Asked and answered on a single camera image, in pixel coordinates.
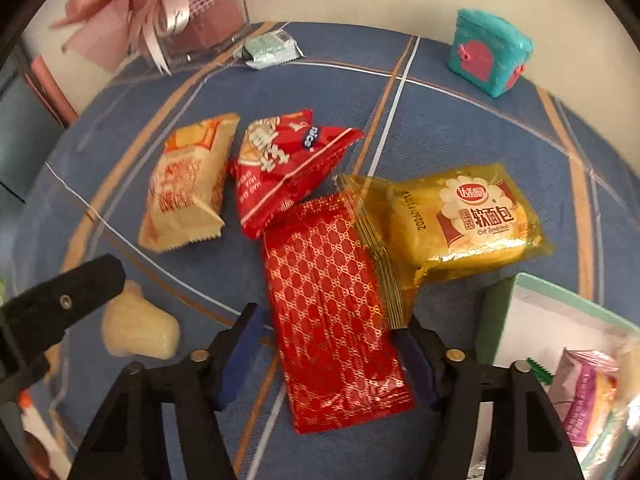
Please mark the pink swiss roll packet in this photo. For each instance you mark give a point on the pink swiss roll packet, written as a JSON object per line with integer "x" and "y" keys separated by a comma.
{"x": 582, "y": 400}

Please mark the beige swiss roll packet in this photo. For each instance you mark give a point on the beige swiss roll packet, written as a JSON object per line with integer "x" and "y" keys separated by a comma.
{"x": 185, "y": 190}

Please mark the small pale green packet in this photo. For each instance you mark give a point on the small pale green packet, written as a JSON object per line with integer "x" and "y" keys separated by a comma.
{"x": 270, "y": 49}

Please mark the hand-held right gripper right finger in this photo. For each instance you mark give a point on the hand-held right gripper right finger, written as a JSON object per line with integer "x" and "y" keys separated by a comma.
{"x": 417, "y": 362}

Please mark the yellow bread packet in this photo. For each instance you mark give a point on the yellow bread packet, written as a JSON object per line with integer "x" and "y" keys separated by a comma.
{"x": 470, "y": 220}

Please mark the clear glass vase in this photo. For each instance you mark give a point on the clear glass vase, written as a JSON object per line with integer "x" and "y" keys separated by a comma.
{"x": 215, "y": 20}

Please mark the pink paper bouquet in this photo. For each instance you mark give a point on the pink paper bouquet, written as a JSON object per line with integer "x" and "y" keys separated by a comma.
{"x": 110, "y": 5}

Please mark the white bun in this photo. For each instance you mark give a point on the white bun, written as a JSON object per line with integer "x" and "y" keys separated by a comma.
{"x": 142, "y": 327}

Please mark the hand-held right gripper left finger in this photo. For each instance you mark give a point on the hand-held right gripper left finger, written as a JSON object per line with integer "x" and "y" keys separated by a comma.
{"x": 240, "y": 355}

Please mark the white box with mint rim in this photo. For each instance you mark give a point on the white box with mint rim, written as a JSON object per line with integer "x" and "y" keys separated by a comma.
{"x": 545, "y": 320}

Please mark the red patterned long packet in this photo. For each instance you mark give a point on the red patterned long packet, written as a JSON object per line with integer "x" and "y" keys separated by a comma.
{"x": 335, "y": 320}

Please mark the teal toy box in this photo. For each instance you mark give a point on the teal toy box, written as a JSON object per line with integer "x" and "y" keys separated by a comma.
{"x": 487, "y": 52}

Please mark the blue plaid tablecloth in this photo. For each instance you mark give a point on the blue plaid tablecloth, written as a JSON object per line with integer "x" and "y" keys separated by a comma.
{"x": 450, "y": 130}

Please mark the red crinkled snack packet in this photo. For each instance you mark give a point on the red crinkled snack packet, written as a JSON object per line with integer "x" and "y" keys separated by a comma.
{"x": 280, "y": 170}

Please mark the green white candy packet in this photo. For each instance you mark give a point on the green white candy packet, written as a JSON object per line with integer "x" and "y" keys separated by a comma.
{"x": 540, "y": 371}

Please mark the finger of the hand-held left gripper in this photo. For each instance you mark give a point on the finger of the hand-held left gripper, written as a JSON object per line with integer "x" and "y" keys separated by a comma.
{"x": 65, "y": 300}
{"x": 17, "y": 377}

